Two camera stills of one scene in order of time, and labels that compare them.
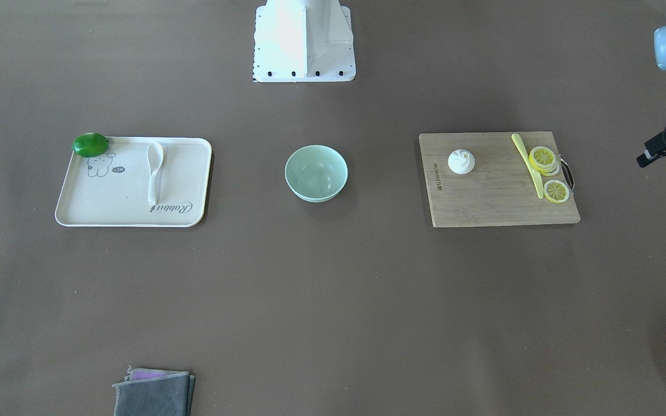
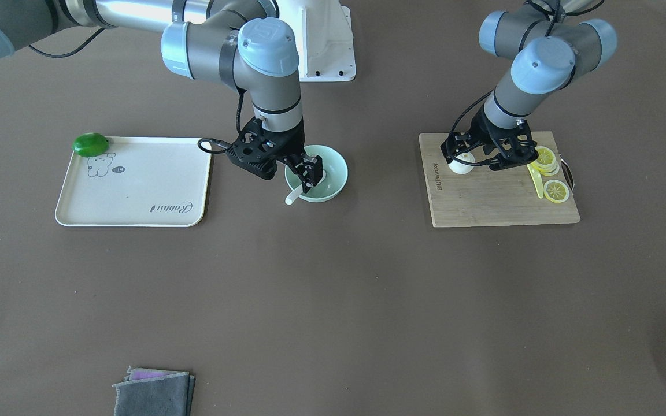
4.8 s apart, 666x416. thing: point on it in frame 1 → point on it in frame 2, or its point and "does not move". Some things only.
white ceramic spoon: [155, 152] → [298, 190]
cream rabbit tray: [135, 181] does not move
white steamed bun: [461, 161] does not move
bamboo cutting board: [499, 190] does not move
